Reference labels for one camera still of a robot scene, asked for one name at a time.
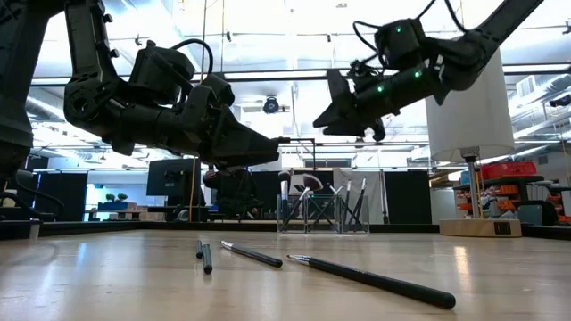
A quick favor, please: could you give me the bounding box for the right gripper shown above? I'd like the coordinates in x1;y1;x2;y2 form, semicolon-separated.
312;70;410;143

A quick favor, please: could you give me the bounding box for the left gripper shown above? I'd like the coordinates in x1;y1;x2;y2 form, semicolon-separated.
185;73;281;176

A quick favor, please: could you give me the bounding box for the grey handle round-head brush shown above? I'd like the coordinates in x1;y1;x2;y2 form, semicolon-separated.
278;169;292;224

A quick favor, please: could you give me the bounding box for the burgundy head powder brush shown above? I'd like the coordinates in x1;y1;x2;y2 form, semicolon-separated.
285;172;324;226

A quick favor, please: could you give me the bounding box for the single black pen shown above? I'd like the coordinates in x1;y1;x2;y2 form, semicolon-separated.
341;179;353;226

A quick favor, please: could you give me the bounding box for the slim black makeup brush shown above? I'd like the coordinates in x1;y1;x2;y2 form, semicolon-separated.
294;185;336;226
350;177;368;226

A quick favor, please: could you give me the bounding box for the clear acrylic organizer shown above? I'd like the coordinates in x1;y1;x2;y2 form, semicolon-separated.
276;193;370;235

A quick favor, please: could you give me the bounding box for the person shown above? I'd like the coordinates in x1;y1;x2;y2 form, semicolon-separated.
203;165;265;219

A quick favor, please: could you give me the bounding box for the black room monitor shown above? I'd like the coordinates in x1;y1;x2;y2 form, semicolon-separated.
145;158;203;197

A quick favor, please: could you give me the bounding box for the white hanging sheet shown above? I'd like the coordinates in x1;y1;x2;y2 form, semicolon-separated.
333;169;385;225

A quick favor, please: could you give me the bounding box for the black partition panel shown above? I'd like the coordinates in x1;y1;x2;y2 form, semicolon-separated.
384;169;433;225
34;172;88;223

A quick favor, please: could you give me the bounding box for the white lamp wooden base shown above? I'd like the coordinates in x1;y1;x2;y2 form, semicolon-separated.
425;47;523;238

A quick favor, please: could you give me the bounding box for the green plants blue planter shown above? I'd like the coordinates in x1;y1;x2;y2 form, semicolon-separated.
96;193;137;211

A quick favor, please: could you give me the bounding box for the red storage bin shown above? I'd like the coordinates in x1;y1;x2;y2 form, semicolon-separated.
480;160;538;182

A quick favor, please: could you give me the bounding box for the dark shelf unit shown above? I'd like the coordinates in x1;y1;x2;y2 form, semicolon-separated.
452;176;571;226

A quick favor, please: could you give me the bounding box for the white ceiling vent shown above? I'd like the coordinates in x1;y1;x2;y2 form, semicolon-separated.
516;74;537;100

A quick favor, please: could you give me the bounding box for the teal storage box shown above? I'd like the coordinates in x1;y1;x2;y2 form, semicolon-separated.
517;203;543;226

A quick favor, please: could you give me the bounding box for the black office chair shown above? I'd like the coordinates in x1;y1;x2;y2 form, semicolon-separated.
0;168;66;223

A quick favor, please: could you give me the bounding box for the black stand frame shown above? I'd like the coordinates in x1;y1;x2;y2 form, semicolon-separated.
278;136;317;171

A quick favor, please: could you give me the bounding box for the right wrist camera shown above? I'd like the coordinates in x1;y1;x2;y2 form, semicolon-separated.
347;60;380;90

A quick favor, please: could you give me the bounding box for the black overhead camera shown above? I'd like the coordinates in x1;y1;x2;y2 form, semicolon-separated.
261;95;281;115

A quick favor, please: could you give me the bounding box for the yellow hanging cable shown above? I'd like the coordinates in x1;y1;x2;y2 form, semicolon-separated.
189;158;198;223

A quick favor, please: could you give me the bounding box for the black table frame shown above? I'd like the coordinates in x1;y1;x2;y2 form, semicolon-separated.
0;218;571;242

